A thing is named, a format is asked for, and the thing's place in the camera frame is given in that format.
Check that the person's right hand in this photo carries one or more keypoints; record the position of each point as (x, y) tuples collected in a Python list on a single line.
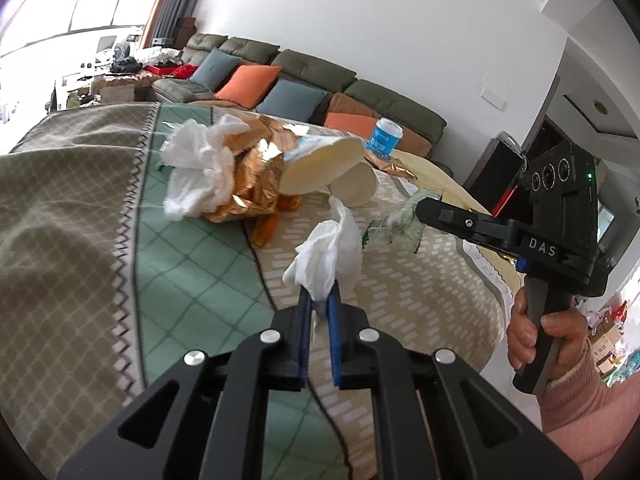
[(567, 335)]

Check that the orange peel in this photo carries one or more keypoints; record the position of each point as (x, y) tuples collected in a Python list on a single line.
[(265, 230)]

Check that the large beige paper cup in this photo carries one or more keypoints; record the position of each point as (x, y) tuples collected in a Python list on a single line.
[(320, 165)]

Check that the large white tissue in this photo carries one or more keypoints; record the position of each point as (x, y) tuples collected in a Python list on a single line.
[(197, 160)]

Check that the black luggage case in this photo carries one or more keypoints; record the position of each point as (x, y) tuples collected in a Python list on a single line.
[(492, 175)]

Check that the clear plastic wrapper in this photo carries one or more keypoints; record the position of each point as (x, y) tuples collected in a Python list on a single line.
[(400, 220)]

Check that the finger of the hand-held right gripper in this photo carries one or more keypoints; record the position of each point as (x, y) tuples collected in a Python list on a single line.
[(460, 220)]

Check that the white office chair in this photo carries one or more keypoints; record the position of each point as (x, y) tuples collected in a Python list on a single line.
[(100, 52)]

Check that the gold foil wrapper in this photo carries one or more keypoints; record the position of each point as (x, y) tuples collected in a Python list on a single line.
[(255, 180)]

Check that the pile of black clothes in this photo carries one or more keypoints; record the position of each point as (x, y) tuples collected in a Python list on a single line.
[(125, 64)]

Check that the brown wooden cabinet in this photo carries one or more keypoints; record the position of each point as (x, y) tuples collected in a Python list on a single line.
[(185, 30)]

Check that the person's right forearm pink sleeve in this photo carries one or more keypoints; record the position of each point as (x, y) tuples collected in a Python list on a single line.
[(590, 410)]

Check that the cluttered coffee table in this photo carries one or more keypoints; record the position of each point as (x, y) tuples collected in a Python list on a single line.
[(115, 91)]

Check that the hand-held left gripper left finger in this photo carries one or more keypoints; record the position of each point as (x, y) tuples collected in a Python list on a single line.
[(302, 332)]

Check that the grey-blue cushion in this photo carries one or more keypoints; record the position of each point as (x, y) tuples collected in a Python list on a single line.
[(215, 70), (290, 102)]

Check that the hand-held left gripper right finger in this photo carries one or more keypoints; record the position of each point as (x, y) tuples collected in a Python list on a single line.
[(334, 332)]

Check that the large balcony window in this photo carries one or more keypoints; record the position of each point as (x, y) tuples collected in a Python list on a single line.
[(90, 5)]

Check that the small white paper cup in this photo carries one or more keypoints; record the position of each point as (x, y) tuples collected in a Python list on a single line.
[(355, 185)]

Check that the cardboard box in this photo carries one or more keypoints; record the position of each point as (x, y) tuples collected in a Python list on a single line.
[(605, 345)]

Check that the olive green sofa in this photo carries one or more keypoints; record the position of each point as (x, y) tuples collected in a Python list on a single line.
[(310, 65)]

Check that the red cloth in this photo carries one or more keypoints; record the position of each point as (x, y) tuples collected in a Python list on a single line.
[(185, 71)]

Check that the small white tissue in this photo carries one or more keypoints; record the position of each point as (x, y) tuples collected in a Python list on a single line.
[(325, 255)]

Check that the white wall switch plate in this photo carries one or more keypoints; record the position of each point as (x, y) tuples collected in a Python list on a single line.
[(494, 90)]

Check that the pile of white bags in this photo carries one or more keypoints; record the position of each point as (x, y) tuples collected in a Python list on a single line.
[(155, 54)]

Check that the orange cushion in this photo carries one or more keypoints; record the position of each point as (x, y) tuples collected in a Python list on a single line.
[(247, 85), (347, 122)]

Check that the blue cup with white lid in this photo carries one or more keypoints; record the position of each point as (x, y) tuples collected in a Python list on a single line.
[(384, 137)]

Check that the brown back cushion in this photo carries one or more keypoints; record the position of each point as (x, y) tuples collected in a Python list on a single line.
[(360, 105)]

